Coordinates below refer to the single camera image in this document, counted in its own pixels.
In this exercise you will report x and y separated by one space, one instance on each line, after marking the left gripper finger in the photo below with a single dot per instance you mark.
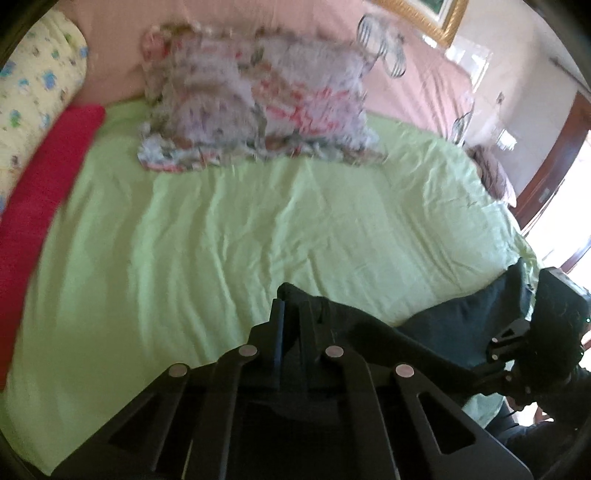
277 322

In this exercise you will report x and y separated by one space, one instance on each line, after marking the black pants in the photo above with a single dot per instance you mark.
447 343

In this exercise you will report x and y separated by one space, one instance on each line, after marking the green bed sheet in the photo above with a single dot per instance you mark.
144 269

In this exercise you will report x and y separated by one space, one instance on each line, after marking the floral ruffled pillow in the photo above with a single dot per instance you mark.
218 96

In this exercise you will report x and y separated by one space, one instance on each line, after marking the red folded cloth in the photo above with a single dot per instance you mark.
46 182

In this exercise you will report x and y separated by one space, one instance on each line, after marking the yellow patterned pillow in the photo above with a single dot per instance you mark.
39 80

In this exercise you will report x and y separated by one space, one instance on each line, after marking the framed landscape painting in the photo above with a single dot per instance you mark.
439 20

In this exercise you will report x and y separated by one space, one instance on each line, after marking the brown wooden door frame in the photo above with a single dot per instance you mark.
553 210

